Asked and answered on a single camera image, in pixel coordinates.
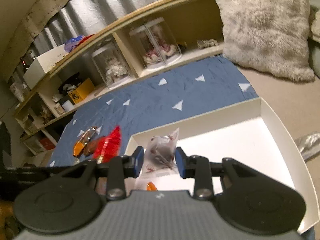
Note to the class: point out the beige textured pillow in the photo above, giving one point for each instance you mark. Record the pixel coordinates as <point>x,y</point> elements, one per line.
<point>314,22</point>

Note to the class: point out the fluffy white pillow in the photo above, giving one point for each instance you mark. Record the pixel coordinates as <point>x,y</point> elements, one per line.
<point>268,35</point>

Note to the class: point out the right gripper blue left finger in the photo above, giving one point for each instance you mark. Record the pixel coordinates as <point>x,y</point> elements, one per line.
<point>120,168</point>

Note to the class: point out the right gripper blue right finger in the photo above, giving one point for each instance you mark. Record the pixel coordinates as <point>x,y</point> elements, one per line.
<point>198,168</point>

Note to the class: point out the brown square snack packet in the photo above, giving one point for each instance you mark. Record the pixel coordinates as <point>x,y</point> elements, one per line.
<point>91,146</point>

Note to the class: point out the large white box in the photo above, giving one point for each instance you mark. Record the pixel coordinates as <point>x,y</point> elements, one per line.
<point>43,64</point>

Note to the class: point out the dark wine bottle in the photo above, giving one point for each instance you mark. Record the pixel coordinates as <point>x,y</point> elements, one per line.
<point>24,64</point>

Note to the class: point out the orange snack bar pack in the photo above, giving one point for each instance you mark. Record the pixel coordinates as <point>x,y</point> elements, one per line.
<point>151,187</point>

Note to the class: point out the white cylinder cup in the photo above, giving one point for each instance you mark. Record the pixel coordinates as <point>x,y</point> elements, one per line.
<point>67,106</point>

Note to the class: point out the yellow storage box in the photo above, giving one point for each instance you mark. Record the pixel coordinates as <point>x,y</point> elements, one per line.
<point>82,91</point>

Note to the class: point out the red doll display case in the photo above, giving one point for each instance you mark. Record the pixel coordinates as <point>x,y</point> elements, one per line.
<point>155,43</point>

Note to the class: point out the wooden headboard shelf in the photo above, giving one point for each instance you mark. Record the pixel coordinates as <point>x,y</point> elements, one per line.
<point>41,110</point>

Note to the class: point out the orange clear long snack pack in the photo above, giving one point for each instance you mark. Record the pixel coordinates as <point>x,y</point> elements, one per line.
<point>84,137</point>

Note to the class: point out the small grey trinket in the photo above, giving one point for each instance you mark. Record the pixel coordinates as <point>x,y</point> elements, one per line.
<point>203,44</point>

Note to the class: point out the silver grey curtain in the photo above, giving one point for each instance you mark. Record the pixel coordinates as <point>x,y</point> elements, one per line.
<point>51,23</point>

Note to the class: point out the blue plastic bag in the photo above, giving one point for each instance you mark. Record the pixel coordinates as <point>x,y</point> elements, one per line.
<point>72,43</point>

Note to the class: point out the grey bed cushion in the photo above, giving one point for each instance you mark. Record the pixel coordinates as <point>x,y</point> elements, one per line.
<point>314,46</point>

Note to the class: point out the white cardboard tray box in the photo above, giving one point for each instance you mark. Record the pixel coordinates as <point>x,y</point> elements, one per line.
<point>250,132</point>

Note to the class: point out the person left hand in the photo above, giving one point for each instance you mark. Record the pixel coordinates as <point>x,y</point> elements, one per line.
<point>9,225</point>

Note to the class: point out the small clear dark candy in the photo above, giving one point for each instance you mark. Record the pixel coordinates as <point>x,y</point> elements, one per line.
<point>159,156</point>

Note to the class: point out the red snack packet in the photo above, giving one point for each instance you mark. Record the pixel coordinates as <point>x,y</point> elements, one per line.
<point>108,146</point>

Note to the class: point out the white doll display case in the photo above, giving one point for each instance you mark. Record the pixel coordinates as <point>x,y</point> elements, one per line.
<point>111,64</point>

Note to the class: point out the crumpled silver wrapper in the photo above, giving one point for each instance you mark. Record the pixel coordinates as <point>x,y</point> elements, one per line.
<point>309,145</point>

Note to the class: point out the blue quilted triangle blanket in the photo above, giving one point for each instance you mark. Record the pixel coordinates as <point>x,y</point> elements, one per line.
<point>180,93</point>

